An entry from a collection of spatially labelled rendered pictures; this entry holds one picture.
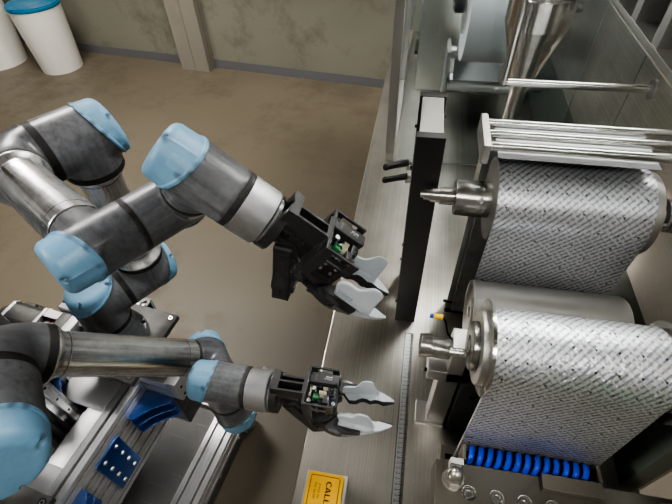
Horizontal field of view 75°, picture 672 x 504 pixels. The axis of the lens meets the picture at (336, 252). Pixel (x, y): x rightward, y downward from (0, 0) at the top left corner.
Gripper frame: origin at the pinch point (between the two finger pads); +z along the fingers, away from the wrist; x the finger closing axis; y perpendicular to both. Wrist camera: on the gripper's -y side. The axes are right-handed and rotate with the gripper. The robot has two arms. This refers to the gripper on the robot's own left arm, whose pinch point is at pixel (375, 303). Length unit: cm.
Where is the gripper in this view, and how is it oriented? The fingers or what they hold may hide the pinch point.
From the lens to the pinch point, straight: 64.3
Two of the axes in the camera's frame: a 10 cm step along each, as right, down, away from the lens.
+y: 6.1, -4.5, -6.5
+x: 1.8, -7.2, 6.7
